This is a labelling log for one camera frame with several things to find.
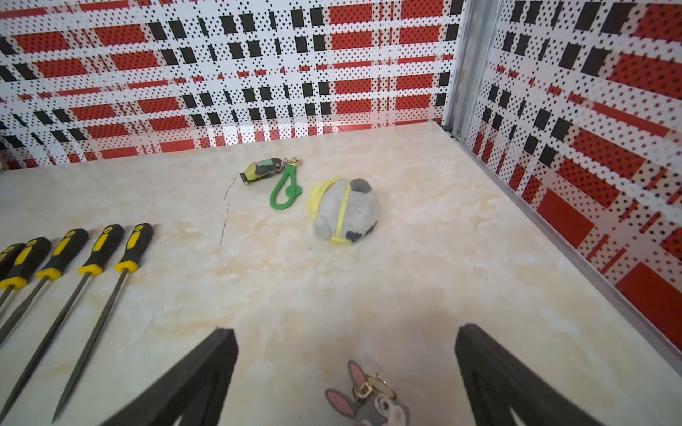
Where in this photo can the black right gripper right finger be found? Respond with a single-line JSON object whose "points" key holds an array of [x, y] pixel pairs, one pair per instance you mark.
{"points": [[502, 390]]}

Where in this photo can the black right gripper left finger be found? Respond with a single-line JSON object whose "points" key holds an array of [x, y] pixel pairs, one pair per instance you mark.
{"points": [[192, 392]]}

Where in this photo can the grey yellow plush ball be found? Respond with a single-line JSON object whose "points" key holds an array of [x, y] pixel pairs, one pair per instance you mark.
{"points": [[343, 211]]}

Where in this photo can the pink eared keychain charm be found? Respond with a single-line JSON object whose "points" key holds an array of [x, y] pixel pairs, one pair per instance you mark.
{"points": [[372, 402]]}

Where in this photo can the green camouflage keychain toy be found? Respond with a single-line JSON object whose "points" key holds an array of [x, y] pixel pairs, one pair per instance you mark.
{"points": [[287, 190]]}

